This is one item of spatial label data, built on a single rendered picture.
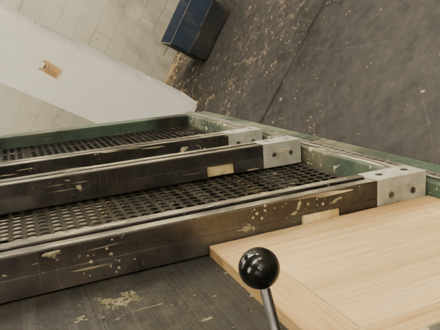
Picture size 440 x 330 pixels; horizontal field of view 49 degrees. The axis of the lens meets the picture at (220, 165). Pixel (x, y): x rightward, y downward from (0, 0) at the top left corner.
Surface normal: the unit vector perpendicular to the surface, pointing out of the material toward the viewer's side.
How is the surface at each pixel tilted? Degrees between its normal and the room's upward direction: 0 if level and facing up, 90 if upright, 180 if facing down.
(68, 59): 90
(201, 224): 90
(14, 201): 90
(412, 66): 0
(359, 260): 60
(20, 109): 90
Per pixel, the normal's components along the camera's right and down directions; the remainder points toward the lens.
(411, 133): -0.83, -0.36
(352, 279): -0.07, -0.97
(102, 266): 0.40, 0.18
